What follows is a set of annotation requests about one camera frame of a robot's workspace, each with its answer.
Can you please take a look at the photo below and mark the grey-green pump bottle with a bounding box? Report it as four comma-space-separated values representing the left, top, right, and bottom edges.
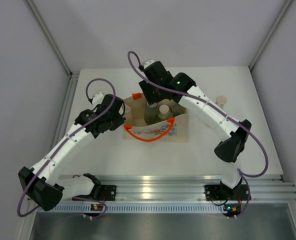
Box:
144, 102, 159, 125

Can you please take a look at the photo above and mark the canvas bag with orange handles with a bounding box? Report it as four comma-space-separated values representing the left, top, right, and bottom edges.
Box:
123, 93, 189, 143

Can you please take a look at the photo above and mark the beige pump bottle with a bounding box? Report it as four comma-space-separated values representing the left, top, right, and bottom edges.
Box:
215, 95, 228, 110

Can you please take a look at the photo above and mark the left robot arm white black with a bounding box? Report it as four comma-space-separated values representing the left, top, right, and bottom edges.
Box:
18, 91, 125, 211

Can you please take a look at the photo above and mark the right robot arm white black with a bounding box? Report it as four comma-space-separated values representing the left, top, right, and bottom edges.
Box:
138, 60, 252, 199

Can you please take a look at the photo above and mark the light green round-cap bottle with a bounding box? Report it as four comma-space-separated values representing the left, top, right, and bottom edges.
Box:
157, 104, 171, 121

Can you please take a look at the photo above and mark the small dark-cap jar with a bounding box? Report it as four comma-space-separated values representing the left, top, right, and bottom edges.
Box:
171, 103, 186, 117

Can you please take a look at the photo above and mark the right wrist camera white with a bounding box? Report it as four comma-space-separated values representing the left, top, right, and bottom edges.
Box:
138, 59, 156, 72

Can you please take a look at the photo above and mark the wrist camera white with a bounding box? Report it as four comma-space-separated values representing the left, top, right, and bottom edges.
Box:
88, 90, 105, 105
138, 59, 156, 72

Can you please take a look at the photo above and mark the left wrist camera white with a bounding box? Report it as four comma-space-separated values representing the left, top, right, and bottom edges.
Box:
88, 90, 105, 105

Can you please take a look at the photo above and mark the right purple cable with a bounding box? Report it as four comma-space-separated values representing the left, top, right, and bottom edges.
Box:
127, 51, 269, 179

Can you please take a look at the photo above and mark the purple cable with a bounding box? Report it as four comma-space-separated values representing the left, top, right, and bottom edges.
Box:
127, 51, 269, 179
17, 78, 117, 218

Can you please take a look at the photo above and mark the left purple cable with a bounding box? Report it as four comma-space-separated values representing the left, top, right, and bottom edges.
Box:
17, 78, 117, 218

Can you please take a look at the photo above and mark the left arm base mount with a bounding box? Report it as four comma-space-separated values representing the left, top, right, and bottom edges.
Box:
97, 185, 117, 202

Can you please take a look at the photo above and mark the slotted cable duct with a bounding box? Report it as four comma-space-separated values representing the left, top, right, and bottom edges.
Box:
52, 202, 227, 214

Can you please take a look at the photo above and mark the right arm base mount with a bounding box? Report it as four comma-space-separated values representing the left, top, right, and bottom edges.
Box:
204, 184, 249, 202

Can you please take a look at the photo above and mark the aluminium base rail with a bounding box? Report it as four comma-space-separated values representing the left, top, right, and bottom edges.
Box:
97, 175, 296, 203

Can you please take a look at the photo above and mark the left frame post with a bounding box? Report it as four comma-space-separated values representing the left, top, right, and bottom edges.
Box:
23, 0, 72, 76

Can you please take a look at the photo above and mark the frame post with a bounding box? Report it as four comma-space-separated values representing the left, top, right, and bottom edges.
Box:
23, 0, 72, 76
248, 0, 296, 72

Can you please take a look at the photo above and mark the right frame post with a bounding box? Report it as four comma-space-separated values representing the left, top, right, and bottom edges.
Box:
248, 0, 296, 72

